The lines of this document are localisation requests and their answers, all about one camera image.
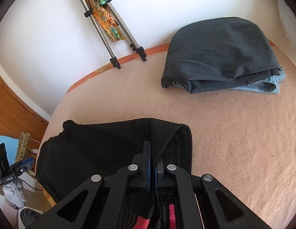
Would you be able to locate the blue device on small stand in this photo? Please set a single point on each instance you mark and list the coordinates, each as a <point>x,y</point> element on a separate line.
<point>21,168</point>

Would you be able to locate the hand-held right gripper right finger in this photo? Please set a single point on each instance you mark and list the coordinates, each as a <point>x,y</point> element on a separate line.
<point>159,171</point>

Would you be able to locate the colourful patterned scarf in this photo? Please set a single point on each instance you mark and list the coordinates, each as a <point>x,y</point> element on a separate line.
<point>107,21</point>

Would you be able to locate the dark grey folded pants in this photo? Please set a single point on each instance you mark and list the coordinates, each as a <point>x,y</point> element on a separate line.
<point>222,47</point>

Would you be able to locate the black pants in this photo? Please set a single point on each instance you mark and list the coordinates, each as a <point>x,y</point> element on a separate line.
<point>90,143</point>

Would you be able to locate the metal tripod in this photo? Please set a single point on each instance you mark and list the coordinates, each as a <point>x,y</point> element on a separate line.
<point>115,62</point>

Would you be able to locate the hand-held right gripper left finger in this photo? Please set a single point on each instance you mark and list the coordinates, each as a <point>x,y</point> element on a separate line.
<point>148,167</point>

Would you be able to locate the pink blanket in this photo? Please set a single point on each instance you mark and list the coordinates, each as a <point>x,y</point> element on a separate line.
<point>234,136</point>

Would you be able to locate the leopard print item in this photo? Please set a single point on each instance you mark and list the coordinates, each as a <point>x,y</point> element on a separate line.
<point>22,145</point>

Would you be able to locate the grey shoe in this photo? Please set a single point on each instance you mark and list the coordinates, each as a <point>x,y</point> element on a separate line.
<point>29,216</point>

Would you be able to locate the light blue jeans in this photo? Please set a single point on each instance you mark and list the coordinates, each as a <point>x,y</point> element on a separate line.
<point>257,87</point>

